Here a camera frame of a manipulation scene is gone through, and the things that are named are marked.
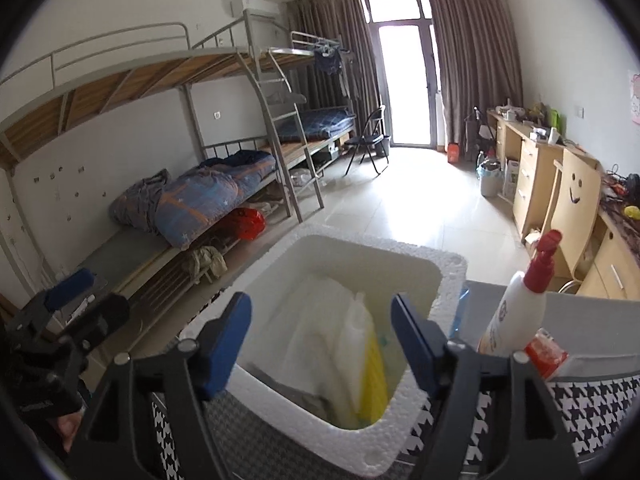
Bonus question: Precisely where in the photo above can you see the white air conditioner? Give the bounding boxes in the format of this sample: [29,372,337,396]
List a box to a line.
[229,0,281,17]

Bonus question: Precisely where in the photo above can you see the red plastic bag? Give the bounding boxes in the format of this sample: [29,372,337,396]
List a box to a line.
[227,207,266,241]

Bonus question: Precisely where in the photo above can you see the white foam box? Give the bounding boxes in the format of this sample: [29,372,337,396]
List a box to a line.
[180,222,468,478]

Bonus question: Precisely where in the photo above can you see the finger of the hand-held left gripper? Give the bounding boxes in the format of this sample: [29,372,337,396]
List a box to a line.
[10,267,96,332]
[50,294,132,361]

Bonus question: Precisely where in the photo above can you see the red snack packet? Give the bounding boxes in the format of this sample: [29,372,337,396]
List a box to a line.
[522,327,571,381]

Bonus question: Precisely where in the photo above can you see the dark blue bedding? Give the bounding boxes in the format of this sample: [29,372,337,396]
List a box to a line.
[277,106,357,143]

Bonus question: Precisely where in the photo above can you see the black folding chair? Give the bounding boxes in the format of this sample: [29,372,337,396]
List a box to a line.
[342,105,391,178]

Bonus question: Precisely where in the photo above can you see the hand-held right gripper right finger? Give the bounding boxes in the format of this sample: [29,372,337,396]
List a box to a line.
[390,292,583,480]

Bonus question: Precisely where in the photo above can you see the dark hanging clothes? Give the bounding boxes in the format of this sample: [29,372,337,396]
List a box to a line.
[314,45,358,98]

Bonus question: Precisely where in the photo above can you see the wooden smiley chair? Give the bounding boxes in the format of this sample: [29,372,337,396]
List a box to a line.
[542,147,603,281]

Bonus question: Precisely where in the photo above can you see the brown curtain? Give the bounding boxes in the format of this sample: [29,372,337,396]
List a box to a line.
[424,0,525,151]
[286,0,391,146]

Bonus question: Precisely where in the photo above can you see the glass balcony door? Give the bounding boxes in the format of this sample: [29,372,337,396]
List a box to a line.
[360,0,441,148]

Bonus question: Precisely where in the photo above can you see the white paper tissue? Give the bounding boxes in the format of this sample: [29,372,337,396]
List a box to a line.
[260,274,353,401]

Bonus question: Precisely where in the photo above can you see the wooden desk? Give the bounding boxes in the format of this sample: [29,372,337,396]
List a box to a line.
[487,110,640,301]

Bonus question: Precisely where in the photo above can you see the yellow ribbed foam sheet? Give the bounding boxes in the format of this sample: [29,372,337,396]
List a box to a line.
[357,332,390,421]

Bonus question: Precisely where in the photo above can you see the white bucket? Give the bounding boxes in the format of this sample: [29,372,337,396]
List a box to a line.
[477,157,503,198]

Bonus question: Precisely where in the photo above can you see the beige cloth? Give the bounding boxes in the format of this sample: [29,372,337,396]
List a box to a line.
[182,246,228,281]

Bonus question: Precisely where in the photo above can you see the grey cloth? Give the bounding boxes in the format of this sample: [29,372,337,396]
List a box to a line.
[277,382,336,413]

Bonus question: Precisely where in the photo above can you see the blue patterned quilt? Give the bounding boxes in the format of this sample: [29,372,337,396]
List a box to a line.
[110,152,277,251]

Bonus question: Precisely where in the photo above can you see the houndstooth tablecloth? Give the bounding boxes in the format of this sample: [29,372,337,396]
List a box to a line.
[150,280,640,480]

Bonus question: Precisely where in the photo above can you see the person's left hand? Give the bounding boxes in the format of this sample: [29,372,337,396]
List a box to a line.
[52,407,86,456]

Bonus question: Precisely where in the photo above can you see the metal bunk bed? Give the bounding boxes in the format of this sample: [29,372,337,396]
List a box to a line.
[0,22,326,321]
[245,10,361,181]

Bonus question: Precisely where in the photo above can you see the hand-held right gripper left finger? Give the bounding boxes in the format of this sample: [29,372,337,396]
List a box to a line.
[75,291,253,480]

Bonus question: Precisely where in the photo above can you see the white pump lotion bottle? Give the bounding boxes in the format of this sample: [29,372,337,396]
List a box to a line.
[477,230,563,356]

